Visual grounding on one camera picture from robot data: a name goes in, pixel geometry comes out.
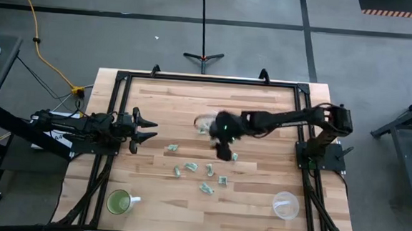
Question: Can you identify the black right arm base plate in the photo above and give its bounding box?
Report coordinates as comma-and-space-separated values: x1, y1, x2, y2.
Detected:
294, 139, 349, 174

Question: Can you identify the black tripod stand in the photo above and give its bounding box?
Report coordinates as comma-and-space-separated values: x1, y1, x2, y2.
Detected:
182, 0, 229, 77

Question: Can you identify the clear plastic cup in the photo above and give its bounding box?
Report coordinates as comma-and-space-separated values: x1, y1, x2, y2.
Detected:
270, 190, 302, 222

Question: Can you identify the yellow extension cable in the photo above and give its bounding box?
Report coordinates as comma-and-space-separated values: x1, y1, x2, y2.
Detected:
4, 0, 91, 99

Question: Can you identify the white paper sheet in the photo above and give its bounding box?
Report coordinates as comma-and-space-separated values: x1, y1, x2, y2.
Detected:
30, 109, 82, 152

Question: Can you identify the clear plastic bag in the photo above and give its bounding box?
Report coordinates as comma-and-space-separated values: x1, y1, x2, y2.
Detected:
192, 110, 218, 136

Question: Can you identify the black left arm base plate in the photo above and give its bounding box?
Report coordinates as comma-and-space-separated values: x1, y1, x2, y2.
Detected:
63, 135, 122, 157

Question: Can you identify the black metal table frame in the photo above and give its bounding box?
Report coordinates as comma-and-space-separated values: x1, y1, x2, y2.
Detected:
51, 56, 366, 231

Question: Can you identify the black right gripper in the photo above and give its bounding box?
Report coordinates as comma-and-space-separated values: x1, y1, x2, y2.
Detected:
207, 109, 246, 163

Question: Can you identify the green mug with white handle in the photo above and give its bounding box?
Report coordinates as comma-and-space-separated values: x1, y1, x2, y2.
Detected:
104, 188, 142, 217

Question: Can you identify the black cable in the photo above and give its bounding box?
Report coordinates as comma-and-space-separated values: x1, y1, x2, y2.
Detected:
12, 55, 84, 114

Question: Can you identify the dark metal cart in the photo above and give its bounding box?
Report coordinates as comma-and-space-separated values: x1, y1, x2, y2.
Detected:
366, 86, 412, 204

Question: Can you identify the black mat with hazard stripes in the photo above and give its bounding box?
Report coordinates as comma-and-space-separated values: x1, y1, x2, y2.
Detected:
355, 0, 412, 19

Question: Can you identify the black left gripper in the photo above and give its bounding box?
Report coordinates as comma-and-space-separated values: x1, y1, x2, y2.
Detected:
112, 106, 160, 156

